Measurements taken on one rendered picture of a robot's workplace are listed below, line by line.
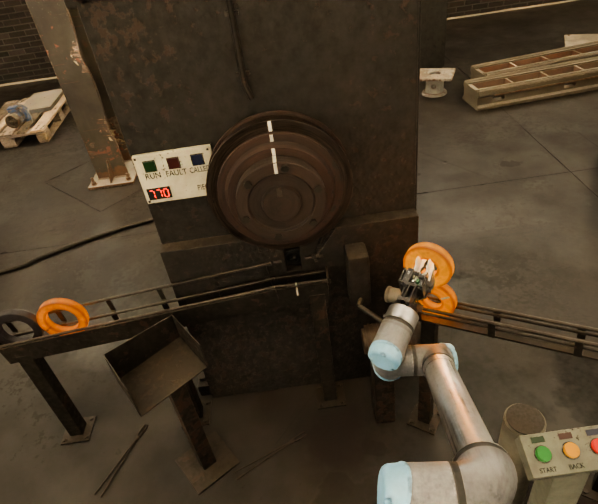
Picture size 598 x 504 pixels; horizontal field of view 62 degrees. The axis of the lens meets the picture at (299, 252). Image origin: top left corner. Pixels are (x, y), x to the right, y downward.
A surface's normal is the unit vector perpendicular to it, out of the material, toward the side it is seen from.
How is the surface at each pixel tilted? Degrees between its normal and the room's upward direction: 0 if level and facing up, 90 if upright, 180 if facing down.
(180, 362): 5
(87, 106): 90
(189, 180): 90
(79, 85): 90
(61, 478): 0
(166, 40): 90
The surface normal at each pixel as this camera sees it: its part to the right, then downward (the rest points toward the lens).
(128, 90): 0.07, 0.60
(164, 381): -0.18, -0.75
